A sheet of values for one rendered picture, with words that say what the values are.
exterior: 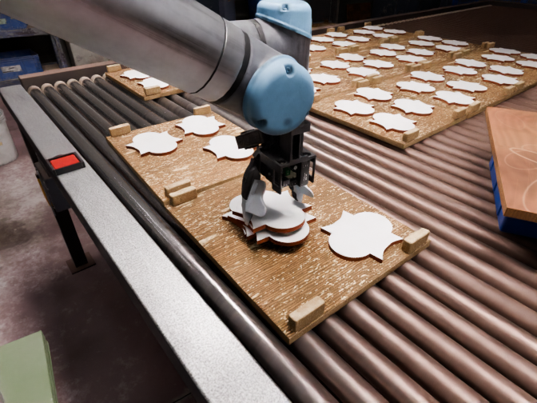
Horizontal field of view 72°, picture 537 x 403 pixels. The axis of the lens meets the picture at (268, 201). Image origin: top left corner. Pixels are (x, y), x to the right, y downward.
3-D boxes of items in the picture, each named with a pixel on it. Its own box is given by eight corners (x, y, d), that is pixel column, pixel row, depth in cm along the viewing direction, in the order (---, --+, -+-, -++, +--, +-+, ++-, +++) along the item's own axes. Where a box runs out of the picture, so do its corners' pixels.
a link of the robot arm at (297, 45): (240, -1, 50) (294, -4, 54) (243, 81, 57) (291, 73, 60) (268, 6, 45) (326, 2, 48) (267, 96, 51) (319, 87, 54)
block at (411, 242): (408, 255, 66) (411, 244, 65) (399, 249, 68) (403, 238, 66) (427, 242, 69) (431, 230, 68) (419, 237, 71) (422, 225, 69)
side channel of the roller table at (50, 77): (29, 101, 155) (20, 78, 149) (25, 97, 159) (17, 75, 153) (486, 11, 365) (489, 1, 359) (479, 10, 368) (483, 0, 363)
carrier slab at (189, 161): (164, 207, 81) (163, 201, 80) (106, 141, 108) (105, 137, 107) (288, 161, 98) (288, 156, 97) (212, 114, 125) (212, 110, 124)
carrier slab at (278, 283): (288, 345, 53) (289, 339, 52) (165, 211, 80) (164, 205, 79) (429, 245, 71) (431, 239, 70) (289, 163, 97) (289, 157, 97)
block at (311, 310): (295, 334, 53) (296, 321, 51) (286, 325, 54) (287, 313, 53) (324, 313, 56) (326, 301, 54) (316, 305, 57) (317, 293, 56)
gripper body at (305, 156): (278, 199, 60) (280, 129, 53) (249, 176, 65) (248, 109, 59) (315, 185, 63) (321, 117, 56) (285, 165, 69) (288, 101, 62)
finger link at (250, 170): (239, 199, 63) (259, 152, 61) (234, 194, 64) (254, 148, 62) (260, 202, 66) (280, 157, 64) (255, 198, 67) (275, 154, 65)
